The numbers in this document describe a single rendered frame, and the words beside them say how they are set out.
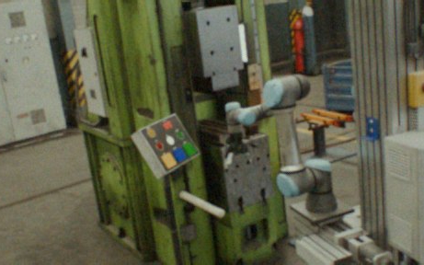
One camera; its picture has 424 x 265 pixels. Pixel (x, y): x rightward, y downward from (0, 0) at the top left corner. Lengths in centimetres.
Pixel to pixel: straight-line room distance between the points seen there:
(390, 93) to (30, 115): 669
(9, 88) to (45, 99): 56
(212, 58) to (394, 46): 140
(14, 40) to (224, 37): 524
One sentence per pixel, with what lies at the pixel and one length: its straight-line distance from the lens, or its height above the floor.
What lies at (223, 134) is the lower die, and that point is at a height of 98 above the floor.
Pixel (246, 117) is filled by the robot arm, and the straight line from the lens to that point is 260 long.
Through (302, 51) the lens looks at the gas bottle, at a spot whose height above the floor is 48.
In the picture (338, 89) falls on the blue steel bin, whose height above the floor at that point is 38.
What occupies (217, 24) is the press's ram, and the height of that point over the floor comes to 167.
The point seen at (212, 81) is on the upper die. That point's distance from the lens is 322.
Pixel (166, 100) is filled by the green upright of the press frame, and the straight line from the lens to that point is 323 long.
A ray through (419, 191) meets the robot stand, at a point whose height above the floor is 106.
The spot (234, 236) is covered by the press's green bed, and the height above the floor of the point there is 29.
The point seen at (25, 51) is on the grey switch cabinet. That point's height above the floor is 138.
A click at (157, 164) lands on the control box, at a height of 101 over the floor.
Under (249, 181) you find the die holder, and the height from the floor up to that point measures 63.
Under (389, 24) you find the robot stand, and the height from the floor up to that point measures 166.
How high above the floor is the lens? 187
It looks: 15 degrees down
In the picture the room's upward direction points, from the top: 8 degrees counter-clockwise
